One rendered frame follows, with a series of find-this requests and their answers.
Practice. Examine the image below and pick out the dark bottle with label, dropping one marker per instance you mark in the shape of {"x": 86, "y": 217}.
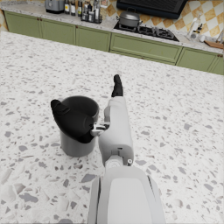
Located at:
{"x": 73, "y": 8}
{"x": 67, "y": 7}
{"x": 79, "y": 8}

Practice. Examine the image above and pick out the wooden cutting board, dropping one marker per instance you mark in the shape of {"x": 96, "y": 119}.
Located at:
{"x": 215, "y": 43}

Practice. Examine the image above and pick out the black bottle rack with bottles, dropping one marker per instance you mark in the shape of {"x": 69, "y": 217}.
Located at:
{"x": 92, "y": 13}

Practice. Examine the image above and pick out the green kitchen cabinets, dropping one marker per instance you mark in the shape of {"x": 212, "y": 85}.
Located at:
{"x": 116, "y": 43}

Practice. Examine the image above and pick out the grey cooking pot with lid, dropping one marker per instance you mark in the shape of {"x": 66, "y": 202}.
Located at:
{"x": 129, "y": 18}

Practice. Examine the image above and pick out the black gas stove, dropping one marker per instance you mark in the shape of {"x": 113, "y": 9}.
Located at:
{"x": 145, "y": 30}

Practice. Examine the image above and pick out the grey kitchen appliance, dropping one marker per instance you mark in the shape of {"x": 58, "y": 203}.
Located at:
{"x": 54, "y": 5}

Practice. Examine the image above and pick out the dark grey cup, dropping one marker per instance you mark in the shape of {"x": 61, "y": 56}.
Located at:
{"x": 78, "y": 140}

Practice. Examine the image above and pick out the black range hood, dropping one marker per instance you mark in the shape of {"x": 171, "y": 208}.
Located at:
{"x": 151, "y": 7}

